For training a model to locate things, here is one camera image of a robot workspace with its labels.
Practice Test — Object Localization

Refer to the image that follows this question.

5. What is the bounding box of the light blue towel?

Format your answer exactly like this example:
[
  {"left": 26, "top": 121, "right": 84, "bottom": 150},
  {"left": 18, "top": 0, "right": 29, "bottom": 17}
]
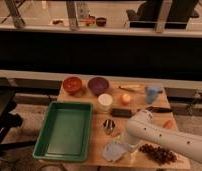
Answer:
[{"left": 102, "top": 140, "right": 137, "bottom": 162}]

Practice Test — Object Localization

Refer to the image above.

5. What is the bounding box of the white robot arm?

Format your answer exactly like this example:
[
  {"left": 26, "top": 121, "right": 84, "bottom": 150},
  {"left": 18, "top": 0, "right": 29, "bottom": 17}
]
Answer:
[{"left": 121, "top": 110, "right": 202, "bottom": 164}]

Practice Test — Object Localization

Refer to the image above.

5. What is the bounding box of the purple bowl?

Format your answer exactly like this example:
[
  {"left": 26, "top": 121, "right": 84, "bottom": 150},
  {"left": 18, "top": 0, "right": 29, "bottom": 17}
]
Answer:
[{"left": 88, "top": 77, "right": 109, "bottom": 96}]

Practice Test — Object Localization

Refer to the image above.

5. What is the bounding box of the red bowl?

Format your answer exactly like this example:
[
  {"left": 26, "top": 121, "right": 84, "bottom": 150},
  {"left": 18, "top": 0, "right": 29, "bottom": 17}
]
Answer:
[{"left": 62, "top": 77, "right": 82, "bottom": 94}]

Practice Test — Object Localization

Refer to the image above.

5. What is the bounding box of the white cup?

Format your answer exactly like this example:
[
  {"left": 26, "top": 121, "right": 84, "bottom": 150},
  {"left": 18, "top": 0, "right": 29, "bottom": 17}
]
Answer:
[{"left": 98, "top": 94, "right": 113, "bottom": 112}]

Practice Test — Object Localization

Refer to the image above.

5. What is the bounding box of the yellow corn cob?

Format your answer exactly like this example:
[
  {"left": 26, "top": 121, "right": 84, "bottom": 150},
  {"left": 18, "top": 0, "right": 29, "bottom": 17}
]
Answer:
[{"left": 118, "top": 84, "right": 145, "bottom": 92}]

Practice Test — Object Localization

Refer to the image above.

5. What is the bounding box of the orange round fruit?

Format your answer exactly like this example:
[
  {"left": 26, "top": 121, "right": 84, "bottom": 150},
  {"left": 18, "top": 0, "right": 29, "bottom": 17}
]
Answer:
[{"left": 121, "top": 93, "right": 131, "bottom": 105}]

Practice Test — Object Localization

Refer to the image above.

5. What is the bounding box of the black rectangular block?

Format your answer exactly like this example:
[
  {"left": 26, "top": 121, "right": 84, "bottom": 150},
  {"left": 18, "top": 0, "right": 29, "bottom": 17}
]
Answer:
[{"left": 111, "top": 108, "right": 133, "bottom": 118}]

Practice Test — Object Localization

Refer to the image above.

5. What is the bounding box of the metal cup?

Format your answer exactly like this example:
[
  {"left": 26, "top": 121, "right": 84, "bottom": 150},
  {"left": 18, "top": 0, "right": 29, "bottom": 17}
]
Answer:
[{"left": 103, "top": 119, "right": 115, "bottom": 135}]

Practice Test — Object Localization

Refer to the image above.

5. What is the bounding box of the light blue cup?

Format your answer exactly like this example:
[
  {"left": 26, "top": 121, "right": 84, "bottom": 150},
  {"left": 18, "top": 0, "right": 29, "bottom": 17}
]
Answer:
[{"left": 146, "top": 85, "right": 160, "bottom": 104}]

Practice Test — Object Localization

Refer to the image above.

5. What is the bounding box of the green plastic tray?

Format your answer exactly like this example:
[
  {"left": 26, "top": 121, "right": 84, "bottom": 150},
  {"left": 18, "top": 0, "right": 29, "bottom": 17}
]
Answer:
[{"left": 33, "top": 102, "right": 93, "bottom": 162}]

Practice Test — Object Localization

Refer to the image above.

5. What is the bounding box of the bunch of dark grapes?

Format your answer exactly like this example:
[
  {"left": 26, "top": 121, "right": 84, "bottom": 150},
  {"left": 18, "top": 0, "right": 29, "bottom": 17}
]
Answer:
[{"left": 139, "top": 144, "right": 177, "bottom": 165}]

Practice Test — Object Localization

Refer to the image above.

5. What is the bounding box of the black chair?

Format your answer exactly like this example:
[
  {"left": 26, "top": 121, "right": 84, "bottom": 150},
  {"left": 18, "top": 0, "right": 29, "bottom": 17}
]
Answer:
[{"left": 0, "top": 87, "right": 38, "bottom": 171}]

